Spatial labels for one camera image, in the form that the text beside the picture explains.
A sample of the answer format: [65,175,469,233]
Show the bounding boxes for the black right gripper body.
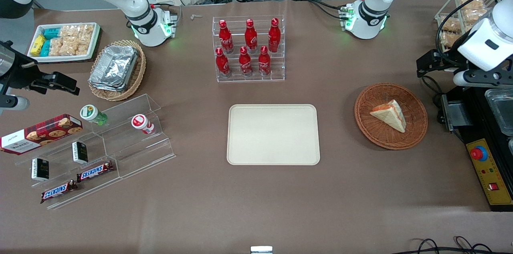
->
[6,56,51,91]

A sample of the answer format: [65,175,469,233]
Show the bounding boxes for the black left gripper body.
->
[426,49,456,72]

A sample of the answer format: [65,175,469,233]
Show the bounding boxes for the triangular sandwich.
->
[370,99,407,133]

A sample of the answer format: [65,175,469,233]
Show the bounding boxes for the white snack tray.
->
[27,22,101,63]

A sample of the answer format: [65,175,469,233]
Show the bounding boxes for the light wicker basket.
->
[88,40,147,101]

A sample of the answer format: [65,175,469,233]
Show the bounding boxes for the brown wicker basket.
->
[354,83,428,150]

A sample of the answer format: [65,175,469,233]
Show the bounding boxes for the beige plastic tray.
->
[227,104,321,165]

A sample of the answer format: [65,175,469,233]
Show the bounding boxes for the clear rice cracker bag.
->
[49,37,77,56]
[60,24,95,39]
[75,34,93,56]

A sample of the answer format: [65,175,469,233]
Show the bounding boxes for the yellow snack packet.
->
[30,35,45,56]

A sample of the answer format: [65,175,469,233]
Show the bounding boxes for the brown snack bag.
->
[459,0,487,26]
[439,18,461,46]

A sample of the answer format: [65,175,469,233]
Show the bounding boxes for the green capped small bottle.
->
[80,104,108,126]

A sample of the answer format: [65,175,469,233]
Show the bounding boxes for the red tartan cookie box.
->
[0,114,83,155]

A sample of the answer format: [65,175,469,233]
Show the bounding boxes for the stacked aluminium foil trays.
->
[89,45,139,92]

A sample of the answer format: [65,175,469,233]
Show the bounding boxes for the small black white box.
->
[31,158,50,182]
[72,141,88,164]

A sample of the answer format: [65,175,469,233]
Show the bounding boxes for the clear plastic container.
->
[485,89,513,136]

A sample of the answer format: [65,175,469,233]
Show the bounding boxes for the red capped small bottle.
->
[131,114,155,135]

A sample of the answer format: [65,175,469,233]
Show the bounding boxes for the snickers chocolate bar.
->
[40,180,79,204]
[76,161,115,183]

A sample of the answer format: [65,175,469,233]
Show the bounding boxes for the clear acrylic step shelf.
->
[15,94,176,210]

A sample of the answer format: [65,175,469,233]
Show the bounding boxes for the black yellow control box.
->
[441,84,513,212]

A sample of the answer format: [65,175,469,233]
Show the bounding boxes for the clear acrylic bottle rack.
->
[212,15,286,83]

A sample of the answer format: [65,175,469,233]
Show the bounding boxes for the red cola bottle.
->
[258,45,271,76]
[219,20,234,54]
[245,18,258,53]
[215,47,230,78]
[268,18,280,53]
[239,46,252,77]

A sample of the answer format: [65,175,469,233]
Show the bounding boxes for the grey metal bracket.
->
[441,94,474,132]

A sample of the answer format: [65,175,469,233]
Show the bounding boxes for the white wire basket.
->
[435,0,501,52]

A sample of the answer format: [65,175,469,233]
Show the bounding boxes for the black floor cables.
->
[401,236,513,254]

